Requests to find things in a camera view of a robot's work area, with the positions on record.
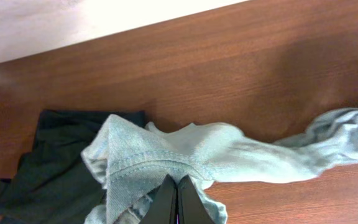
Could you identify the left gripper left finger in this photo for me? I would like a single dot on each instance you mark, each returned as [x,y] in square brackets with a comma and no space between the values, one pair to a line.
[163,209]

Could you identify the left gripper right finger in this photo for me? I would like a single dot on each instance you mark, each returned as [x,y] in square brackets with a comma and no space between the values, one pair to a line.
[190,207]

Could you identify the light blue t-shirt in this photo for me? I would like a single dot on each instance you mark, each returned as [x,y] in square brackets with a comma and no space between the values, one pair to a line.
[130,162]

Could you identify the dark navy folded garment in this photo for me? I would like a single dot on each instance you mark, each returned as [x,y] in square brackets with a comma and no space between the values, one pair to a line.
[52,184]

